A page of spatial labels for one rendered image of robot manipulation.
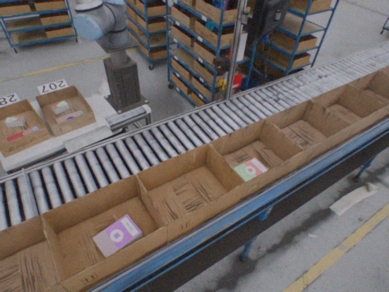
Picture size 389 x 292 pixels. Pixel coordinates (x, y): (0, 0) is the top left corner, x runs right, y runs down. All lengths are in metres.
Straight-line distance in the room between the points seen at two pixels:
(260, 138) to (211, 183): 0.45
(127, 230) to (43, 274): 0.35
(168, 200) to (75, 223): 0.42
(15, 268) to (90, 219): 0.31
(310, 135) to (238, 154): 0.50
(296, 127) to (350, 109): 0.50
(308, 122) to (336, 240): 1.07
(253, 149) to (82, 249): 1.00
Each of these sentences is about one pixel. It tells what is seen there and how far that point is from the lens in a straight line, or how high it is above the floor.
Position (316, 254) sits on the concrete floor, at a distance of 2.35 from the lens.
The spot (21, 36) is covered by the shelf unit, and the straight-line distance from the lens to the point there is 5.24.
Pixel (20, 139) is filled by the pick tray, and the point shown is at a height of 0.83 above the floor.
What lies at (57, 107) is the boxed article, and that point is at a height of 0.80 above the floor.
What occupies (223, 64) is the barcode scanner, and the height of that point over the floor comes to 1.06.
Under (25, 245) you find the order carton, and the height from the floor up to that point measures 0.90.
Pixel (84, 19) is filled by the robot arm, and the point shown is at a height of 1.44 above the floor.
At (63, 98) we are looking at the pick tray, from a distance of 2.23.
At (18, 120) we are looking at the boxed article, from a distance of 2.08.
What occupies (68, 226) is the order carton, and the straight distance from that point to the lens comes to 1.29.
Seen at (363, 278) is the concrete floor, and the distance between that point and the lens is 2.44.
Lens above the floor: 1.96
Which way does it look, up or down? 46 degrees down
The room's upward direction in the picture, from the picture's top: 4 degrees clockwise
